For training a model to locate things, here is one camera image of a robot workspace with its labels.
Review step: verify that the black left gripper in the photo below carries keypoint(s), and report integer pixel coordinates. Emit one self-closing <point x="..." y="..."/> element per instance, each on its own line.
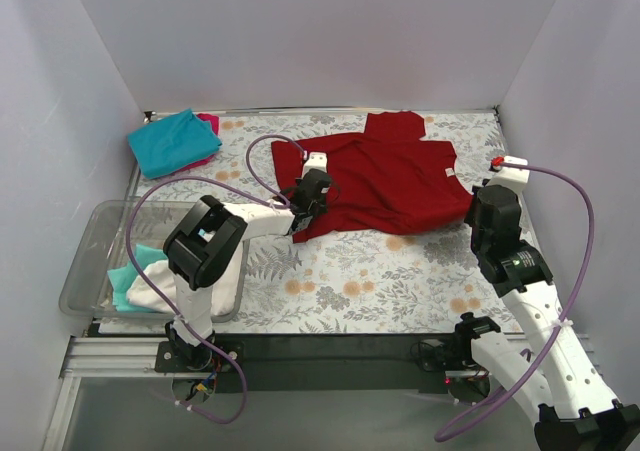
<point x="302" y="220"/>

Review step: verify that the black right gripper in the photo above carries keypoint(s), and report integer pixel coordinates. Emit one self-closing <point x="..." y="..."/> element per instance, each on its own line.
<point x="476" y="203"/>

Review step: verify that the dark red t shirt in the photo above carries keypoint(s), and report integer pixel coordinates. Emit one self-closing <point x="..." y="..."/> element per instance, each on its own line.
<point x="389" y="178"/>

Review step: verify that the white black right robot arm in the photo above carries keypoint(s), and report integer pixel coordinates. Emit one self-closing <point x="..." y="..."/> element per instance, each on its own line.
<point x="558" y="388"/>

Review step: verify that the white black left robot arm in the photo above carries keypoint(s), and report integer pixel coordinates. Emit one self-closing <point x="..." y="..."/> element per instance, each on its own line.
<point x="202" y="246"/>

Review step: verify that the floral patterned table mat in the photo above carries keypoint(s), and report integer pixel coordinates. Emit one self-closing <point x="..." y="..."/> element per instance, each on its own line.
<point x="356" y="282"/>

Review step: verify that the folded pink t shirt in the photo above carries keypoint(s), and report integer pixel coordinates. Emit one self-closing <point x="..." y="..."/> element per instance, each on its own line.
<point x="212" y="121"/>

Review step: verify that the folded teal t shirt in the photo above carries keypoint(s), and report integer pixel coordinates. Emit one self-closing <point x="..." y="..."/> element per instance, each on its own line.
<point x="163" y="147"/>

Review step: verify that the clear plastic bin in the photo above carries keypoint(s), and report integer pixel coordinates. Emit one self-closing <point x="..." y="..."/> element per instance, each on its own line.
<point x="87" y="291"/>

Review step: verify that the light teal t shirt in bin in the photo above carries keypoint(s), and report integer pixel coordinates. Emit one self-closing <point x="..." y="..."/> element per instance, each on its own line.
<point x="122" y="279"/>

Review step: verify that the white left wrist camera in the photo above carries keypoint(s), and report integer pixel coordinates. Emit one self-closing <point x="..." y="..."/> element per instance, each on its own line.
<point x="315" y="161"/>

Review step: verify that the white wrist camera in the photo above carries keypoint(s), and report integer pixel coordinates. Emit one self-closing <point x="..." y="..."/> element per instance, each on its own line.
<point x="507" y="172"/>
<point x="315" y="161"/>

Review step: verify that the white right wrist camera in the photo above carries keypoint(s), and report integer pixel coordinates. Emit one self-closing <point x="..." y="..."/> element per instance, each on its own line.
<point x="507" y="172"/>

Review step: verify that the aluminium frame rail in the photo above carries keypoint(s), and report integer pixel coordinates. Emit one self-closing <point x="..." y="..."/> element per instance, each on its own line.
<point x="97" y="357"/>

